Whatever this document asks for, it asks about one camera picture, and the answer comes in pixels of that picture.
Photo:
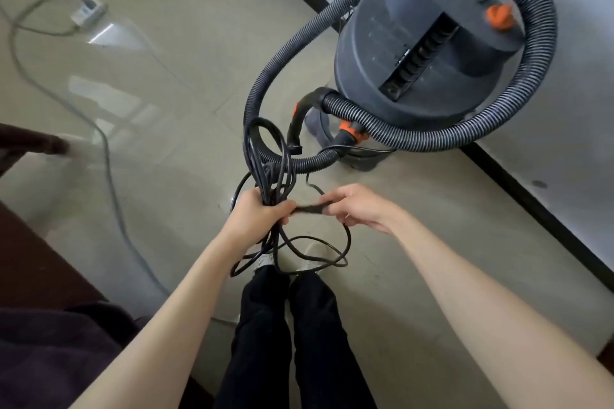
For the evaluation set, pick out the person's left hand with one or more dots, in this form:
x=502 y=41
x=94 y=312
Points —
x=252 y=221

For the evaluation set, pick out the person's right hand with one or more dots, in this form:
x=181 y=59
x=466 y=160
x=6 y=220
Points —
x=369 y=210

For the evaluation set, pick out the person's right thumb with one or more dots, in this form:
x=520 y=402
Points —
x=338 y=196

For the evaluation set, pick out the person's left thumb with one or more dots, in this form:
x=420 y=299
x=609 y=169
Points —
x=284 y=210

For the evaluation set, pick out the person's left forearm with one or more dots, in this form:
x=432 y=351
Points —
x=163 y=327

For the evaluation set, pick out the person's right forearm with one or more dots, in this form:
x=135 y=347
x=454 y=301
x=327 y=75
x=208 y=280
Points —
x=484 y=308

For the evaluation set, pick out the white right shoe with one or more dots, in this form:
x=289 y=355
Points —
x=314 y=257

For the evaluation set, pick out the white shoe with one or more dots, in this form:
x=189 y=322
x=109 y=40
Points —
x=263 y=262
x=314 y=257

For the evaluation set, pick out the white left shoe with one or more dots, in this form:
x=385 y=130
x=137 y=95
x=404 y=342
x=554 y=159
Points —
x=263 y=262

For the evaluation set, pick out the black trousers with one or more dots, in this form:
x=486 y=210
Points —
x=264 y=346

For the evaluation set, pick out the dark grey canister vacuum cleaner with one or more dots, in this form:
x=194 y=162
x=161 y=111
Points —
x=407 y=49

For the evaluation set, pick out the dark wooden table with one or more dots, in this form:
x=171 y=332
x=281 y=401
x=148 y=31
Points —
x=33 y=265

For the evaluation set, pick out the dark purple cloth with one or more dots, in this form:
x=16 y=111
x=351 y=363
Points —
x=52 y=356

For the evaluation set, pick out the white power strip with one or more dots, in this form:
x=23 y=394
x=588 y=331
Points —
x=89 y=13

